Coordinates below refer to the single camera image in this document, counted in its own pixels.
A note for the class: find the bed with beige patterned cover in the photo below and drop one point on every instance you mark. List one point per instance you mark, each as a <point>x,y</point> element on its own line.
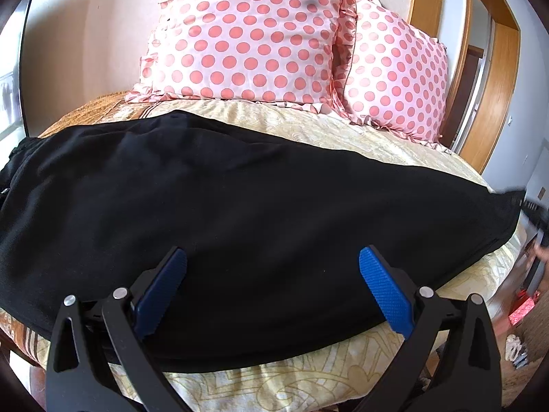
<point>300,377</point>

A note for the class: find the wooden door frame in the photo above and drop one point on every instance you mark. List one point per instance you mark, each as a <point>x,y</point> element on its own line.
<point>493,77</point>

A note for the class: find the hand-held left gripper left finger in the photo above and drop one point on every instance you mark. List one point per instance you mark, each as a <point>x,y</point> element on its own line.
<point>161,292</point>

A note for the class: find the person's right hand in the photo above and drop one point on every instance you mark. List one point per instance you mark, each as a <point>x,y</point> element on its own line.
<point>541,252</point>

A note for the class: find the red patterned box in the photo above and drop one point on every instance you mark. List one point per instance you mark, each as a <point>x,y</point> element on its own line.
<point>521,308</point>

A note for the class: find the small pink polka-dot pillow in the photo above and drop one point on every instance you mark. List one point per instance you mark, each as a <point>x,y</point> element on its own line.
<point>392,77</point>

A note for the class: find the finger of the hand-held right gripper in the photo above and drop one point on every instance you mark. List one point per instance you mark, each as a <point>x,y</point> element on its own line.
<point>532,212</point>

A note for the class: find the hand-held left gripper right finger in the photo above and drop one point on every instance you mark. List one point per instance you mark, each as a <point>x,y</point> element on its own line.
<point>386,287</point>

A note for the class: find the wooden headboard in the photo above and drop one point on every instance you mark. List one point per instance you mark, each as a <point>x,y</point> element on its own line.
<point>422,4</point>

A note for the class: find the large pink polka-dot pillow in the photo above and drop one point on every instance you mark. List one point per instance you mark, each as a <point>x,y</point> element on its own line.
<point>244,38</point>

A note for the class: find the black pants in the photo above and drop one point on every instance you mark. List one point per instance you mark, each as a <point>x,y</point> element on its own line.
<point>240,231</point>

